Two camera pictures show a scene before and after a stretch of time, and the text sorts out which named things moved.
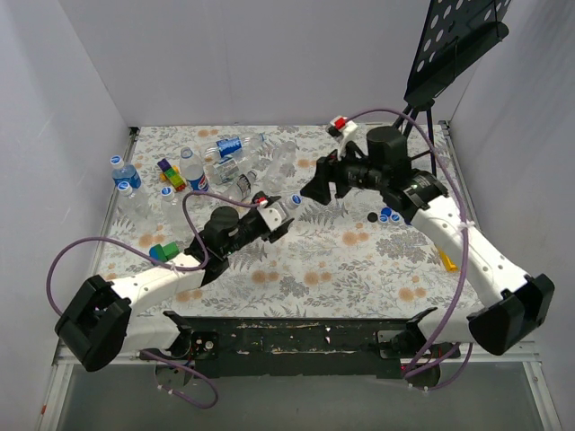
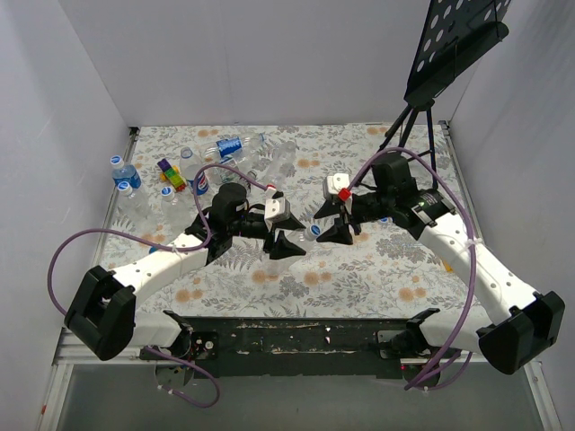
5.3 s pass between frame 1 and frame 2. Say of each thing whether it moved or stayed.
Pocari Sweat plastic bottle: stayed
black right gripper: moved
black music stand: stayed
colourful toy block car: stayed
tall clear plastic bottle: stayed
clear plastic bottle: moved
